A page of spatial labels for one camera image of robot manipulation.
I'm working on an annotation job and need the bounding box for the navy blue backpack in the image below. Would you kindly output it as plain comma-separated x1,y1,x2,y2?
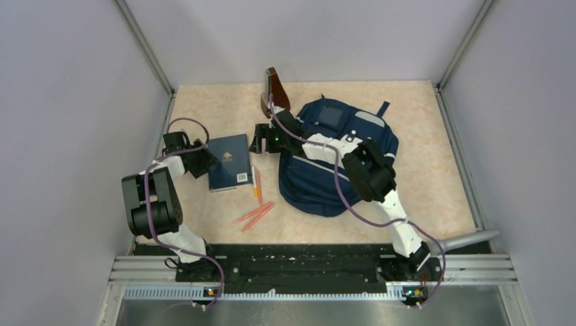
278,96,399,217

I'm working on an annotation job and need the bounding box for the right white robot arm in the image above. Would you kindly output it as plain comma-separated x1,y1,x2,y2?
250,111,431,280

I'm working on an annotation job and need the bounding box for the aluminium frame rail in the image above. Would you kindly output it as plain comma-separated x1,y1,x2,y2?
97,254,534,325

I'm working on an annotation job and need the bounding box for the brown wooden metronome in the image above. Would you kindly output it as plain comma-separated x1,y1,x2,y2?
260,67,291,119

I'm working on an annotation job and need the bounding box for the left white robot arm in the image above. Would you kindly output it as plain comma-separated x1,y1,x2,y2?
121,131,219,281

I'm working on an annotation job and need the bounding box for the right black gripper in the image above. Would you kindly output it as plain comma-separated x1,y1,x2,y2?
249,125,289,156

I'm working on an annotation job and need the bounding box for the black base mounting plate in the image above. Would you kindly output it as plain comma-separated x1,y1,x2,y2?
176,244,441,294

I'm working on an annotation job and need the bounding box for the dark blue notebook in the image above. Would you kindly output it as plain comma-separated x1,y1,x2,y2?
208,134,253,192

